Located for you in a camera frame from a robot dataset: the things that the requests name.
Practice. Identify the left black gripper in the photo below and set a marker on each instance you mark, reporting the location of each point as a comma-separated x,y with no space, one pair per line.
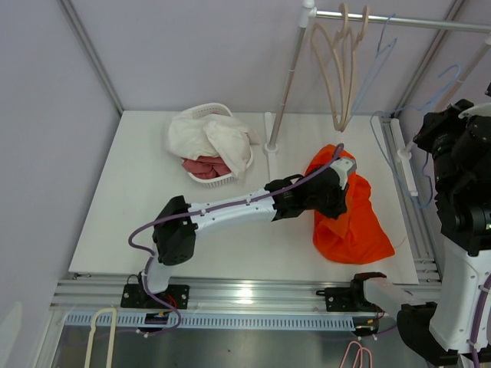
340,205

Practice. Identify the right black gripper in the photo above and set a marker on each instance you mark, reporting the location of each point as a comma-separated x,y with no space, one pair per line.
435,121

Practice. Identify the orange t shirt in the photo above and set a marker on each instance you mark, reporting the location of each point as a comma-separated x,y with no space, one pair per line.
355,237

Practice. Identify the light blue wire hanger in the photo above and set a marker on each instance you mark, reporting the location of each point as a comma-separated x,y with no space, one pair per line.
381,56

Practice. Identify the white t shirt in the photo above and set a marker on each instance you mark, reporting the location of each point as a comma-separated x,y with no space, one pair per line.
214,135

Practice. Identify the pink t shirt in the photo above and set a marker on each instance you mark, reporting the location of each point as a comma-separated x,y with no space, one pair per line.
206,167

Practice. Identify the beige wooden hanger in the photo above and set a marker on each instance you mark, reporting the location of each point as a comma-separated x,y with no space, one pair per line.
321,43
345,45

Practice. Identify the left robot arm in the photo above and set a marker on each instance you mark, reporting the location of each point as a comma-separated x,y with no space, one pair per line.
179,224

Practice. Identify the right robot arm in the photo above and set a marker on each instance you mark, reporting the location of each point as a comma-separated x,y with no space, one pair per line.
458,139

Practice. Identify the white plastic basket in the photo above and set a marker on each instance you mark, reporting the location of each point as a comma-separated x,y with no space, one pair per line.
201,111

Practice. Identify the metal clothes rack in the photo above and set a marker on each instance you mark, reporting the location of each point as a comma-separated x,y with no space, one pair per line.
291,76

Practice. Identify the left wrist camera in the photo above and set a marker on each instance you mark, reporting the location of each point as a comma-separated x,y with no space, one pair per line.
344,167

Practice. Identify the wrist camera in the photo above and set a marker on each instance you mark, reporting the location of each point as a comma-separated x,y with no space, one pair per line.
344,167
468,109

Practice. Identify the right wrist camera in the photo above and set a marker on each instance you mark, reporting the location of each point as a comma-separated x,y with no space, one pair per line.
468,109

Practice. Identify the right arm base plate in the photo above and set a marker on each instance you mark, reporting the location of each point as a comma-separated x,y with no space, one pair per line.
350,299

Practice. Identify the aluminium rail frame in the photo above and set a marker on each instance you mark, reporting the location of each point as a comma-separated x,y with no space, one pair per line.
258,268

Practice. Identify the pink wire hanger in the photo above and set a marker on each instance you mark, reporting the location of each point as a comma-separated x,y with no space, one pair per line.
363,356

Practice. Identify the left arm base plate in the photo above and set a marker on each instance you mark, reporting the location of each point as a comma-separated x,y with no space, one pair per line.
135,297

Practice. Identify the white cable duct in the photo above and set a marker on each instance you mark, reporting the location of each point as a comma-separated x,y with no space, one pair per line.
235,321

